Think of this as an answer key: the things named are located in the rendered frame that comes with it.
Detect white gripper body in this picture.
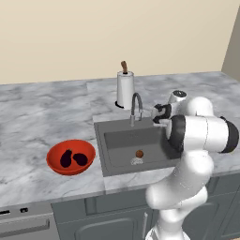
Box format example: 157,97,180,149
151,103,173,127

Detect grey curved sink tap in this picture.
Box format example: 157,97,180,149
128,92,144,128

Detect grey kitchen sink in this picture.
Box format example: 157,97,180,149
93,116,186,178

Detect red bowl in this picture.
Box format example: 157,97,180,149
46,139,97,176

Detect white paper towel roll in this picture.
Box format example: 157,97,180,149
114,60,136,111

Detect dark purple eggplant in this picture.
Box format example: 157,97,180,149
59,148,74,169
72,152,89,167

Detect grey false drawer front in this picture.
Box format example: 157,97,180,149
83,188,152,217

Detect grey cupboard door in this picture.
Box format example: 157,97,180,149
183,202,220,240
74,217,139,240

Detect grey dishwasher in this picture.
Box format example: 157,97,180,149
0,202,61,240

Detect grey cupboard door handle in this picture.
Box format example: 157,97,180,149
141,212,149,240

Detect grey dishwasher handle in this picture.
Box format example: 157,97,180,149
0,217,52,239

